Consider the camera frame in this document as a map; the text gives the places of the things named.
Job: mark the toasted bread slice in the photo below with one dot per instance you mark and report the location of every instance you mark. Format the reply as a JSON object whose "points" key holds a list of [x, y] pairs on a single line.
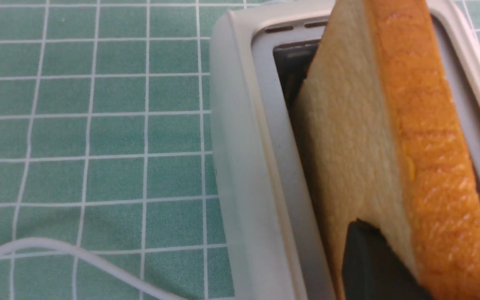
{"points": [[380, 141]]}

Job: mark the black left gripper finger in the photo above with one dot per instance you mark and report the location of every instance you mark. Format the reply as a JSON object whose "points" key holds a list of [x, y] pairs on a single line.
{"points": [[372, 271]]}

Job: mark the white two-slot toaster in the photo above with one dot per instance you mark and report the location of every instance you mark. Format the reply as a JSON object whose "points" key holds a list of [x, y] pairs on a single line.
{"points": [[275, 250]]}

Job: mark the green checkered tablecloth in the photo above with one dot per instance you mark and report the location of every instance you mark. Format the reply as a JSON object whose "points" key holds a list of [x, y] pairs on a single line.
{"points": [[105, 138]]}

